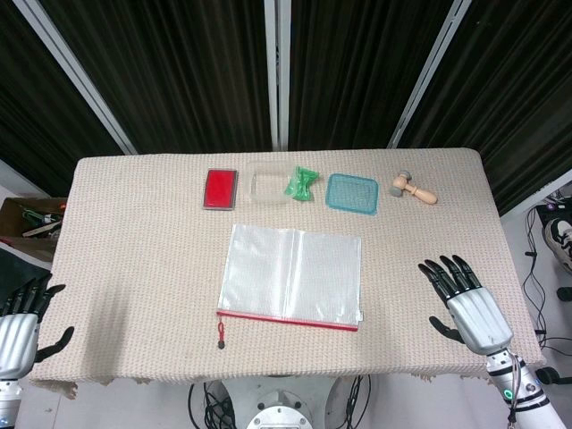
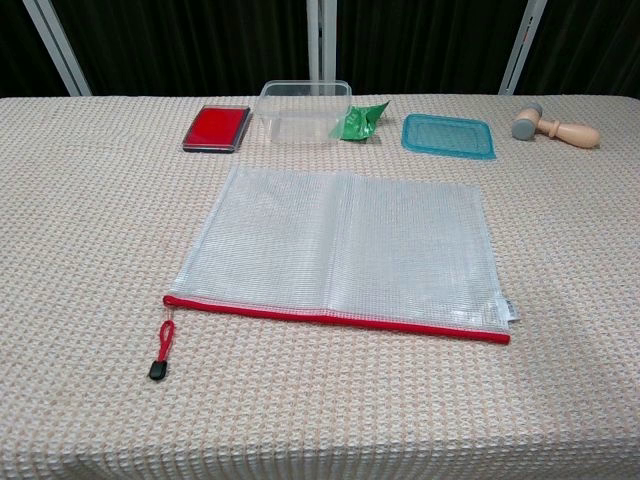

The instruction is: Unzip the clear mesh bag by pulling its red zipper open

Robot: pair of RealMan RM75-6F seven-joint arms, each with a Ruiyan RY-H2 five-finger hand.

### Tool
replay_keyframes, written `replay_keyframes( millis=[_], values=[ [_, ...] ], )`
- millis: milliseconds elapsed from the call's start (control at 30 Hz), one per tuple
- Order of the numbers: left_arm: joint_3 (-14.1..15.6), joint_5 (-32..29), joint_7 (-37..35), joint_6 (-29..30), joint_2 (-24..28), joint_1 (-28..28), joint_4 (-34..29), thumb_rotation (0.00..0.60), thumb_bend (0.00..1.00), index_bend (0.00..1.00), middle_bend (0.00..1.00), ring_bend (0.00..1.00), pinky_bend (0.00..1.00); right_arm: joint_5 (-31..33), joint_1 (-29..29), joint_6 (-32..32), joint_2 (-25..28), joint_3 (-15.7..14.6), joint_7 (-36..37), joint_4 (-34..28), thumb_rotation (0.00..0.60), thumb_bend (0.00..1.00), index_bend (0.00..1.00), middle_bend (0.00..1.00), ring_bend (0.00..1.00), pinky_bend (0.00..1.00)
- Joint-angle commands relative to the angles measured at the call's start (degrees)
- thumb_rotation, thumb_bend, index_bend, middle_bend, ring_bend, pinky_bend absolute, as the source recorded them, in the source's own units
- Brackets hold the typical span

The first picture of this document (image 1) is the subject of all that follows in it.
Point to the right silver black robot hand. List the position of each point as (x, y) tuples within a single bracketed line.
[(478, 317)]

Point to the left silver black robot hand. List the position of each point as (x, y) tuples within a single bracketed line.
[(18, 330)]

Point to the clear zipper pouch red trim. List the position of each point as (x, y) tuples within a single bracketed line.
[(290, 272)]

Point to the brown cardboard box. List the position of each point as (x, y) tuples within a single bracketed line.
[(27, 248)]

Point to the black and white sneaker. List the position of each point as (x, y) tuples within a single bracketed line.
[(558, 237)]

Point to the beige woven tablecloth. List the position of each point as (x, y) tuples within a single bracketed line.
[(134, 268)]

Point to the small wooden toy hammer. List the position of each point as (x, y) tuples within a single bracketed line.
[(418, 193)]

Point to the teal plastic tray lid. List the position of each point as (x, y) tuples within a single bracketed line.
[(352, 195)]

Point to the black pleated curtain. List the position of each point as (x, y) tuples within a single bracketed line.
[(179, 76), (357, 76), (518, 98), (31, 120)]

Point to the silver robot torso base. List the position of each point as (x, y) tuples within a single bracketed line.
[(281, 402)]

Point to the green plastic packet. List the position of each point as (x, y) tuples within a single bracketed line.
[(301, 184)]

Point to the clear plastic container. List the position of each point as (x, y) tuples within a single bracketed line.
[(267, 192)]

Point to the red rectangular stamp pad case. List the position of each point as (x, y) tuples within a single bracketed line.
[(220, 188)]

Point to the silver aluminium frame pillar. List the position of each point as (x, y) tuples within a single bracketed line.
[(429, 76), (277, 76), (76, 71)]

